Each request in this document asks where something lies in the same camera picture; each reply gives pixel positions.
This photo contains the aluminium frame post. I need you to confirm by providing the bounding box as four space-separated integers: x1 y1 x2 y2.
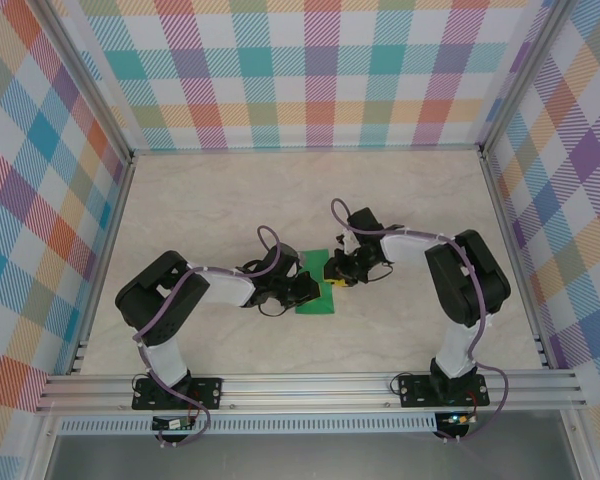
479 0 571 154
38 0 134 162

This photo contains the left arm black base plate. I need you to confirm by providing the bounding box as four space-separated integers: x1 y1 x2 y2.
131 377 224 412

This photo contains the grey metal bottom panel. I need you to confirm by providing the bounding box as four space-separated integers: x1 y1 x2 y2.
44 432 581 480

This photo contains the grey slotted cable duct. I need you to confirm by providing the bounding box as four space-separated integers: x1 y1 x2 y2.
57 413 439 436

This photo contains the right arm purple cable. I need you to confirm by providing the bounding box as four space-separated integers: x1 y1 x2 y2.
329 197 511 444

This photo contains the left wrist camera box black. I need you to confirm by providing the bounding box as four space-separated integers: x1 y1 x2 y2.
264 248 302 279

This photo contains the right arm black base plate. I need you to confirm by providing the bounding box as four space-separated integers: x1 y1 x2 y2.
398 373 491 409

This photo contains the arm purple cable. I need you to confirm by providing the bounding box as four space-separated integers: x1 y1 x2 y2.
329 197 511 444
134 225 288 449

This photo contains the green square paper sheet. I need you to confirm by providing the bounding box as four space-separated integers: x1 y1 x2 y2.
294 246 337 317

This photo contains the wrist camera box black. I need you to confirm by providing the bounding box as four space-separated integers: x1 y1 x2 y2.
264 248 302 279
347 208 384 237

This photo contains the long aluminium table edge rail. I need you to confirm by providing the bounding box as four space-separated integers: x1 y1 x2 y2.
478 152 556 371
69 154 137 376

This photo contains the short aluminium table edge rail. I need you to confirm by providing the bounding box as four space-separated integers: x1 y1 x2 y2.
129 143 486 157

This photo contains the aluminium mounting rail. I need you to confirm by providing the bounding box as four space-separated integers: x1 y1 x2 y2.
34 368 589 414

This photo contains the right white camera mount bracket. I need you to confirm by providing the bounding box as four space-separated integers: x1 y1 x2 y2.
337 232 362 256

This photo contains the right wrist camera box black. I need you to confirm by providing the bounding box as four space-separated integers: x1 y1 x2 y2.
347 208 384 237

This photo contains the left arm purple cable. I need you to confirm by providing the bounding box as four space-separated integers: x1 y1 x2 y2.
134 225 288 449

